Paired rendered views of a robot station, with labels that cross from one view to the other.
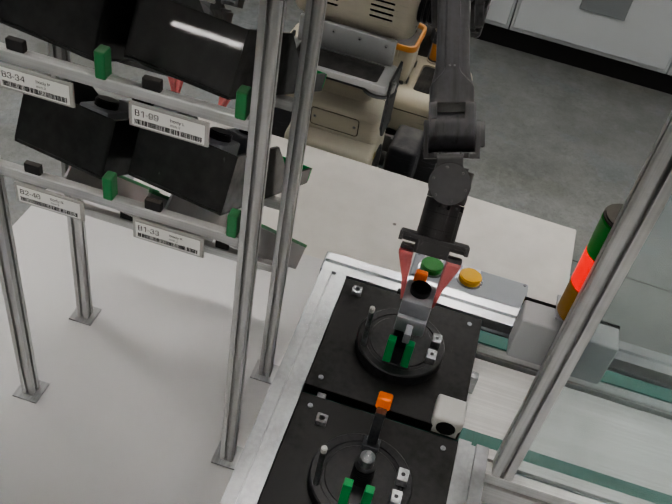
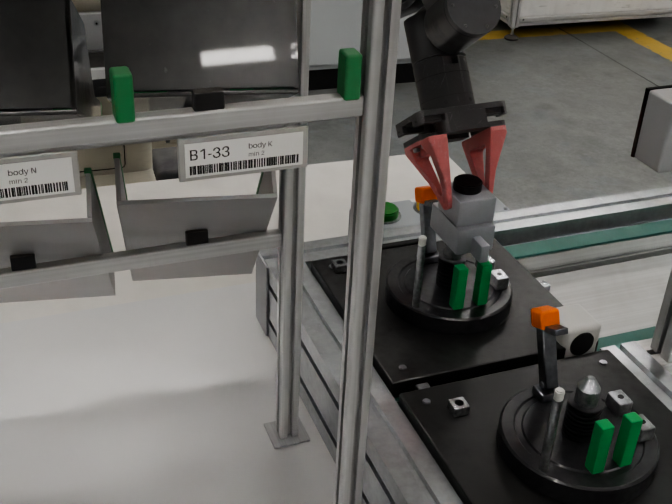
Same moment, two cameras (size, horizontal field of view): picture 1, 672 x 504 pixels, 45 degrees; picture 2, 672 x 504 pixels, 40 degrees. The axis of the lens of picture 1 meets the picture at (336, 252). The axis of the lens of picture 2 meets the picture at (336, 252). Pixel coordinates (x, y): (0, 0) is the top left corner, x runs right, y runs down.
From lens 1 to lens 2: 0.60 m
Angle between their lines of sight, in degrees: 27
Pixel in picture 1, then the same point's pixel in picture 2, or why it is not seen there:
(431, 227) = (449, 93)
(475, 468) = (648, 366)
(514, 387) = (569, 289)
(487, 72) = not seen: hidden behind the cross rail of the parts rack
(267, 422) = (396, 451)
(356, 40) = (92, 26)
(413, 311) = (475, 214)
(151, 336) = (94, 476)
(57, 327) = not seen: outside the picture
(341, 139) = (107, 178)
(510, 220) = not seen: hidden behind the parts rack
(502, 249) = (397, 194)
